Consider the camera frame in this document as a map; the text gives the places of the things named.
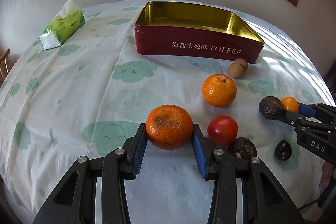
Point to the large rough orange tangerine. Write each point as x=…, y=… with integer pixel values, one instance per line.
x=169, y=127

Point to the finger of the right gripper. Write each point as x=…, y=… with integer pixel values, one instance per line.
x=289, y=117
x=307, y=110

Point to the small orange kumquat tangerine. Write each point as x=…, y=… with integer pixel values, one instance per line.
x=290, y=104

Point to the person's right hand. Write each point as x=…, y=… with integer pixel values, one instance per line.
x=328, y=171

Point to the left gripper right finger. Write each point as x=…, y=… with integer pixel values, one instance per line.
x=264, y=198

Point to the smooth orange tangerine with stem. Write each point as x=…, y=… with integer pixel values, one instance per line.
x=219, y=90

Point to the brown longan back by tin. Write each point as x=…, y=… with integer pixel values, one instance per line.
x=242, y=62

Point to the white cloud-print tablecloth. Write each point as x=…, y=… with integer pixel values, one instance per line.
x=88, y=96

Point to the red gold toffee tin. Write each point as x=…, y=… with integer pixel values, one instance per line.
x=188, y=29

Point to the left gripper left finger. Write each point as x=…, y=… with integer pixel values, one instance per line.
x=73, y=199

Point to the dark shiny chestnut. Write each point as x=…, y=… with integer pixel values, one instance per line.
x=283, y=151

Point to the wooden chair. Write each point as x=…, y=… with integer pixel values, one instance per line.
x=4, y=65

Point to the brown longan by tin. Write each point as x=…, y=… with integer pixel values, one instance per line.
x=236, y=70
x=242, y=62

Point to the dark wrinkled passion fruit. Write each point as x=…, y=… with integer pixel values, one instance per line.
x=270, y=107

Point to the red tomato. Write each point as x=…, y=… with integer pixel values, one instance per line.
x=222, y=130

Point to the dark passion fruit behind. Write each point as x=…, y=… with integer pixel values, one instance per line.
x=242, y=148

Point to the brown longan front by tin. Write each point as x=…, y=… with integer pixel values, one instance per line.
x=236, y=70

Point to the green tissue pack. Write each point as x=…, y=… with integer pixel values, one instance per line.
x=65, y=23

